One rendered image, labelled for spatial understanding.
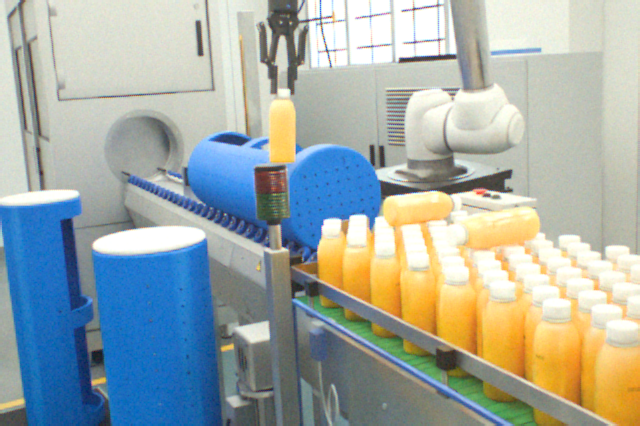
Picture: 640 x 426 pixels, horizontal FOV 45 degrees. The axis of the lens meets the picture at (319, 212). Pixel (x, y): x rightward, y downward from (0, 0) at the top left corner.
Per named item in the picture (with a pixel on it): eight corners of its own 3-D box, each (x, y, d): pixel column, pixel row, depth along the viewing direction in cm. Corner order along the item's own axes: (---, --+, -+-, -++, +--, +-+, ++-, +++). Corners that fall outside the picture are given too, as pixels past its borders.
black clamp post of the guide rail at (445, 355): (447, 390, 125) (445, 343, 124) (458, 396, 122) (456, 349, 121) (435, 393, 124) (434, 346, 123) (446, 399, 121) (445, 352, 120)
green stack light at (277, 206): (282, 213, 147) (280, 187, 146) (296, 217, 141) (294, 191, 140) (251, 217, 144) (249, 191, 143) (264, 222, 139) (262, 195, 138)
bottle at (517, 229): (524, 244, 149) (454, 257, 142) (513, 212, 151) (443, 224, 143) (546, 233, 143) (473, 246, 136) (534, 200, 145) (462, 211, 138)
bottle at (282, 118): (297, 162, 195) (297, 96, 193) (293, 163, 189) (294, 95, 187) (271, 161, 196) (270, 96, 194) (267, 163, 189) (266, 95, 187)
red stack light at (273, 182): (280, 187, 146) (279, 166, 145) (294, 191, 140) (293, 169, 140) (249, 191, 143) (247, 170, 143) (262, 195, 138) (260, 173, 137)
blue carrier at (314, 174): (266, 200, 286) (255, 125, 280) (388, 240, 209) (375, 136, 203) (194, 217, 275) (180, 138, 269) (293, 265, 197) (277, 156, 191)
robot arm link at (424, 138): (422, 150, 266) (419, 86, 260) (469, 152, 254) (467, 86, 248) (396, 159, 254) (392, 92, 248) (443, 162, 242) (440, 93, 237)
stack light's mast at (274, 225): (284, 243, 148) (279, 161, 145) (298, 249, 142) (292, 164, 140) (254, 248, 145) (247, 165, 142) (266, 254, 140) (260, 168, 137)
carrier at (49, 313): (37, 447, 277) (115, 424, 292) (6, 209, 261) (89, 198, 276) (21, 419, 301) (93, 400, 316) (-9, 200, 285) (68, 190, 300)
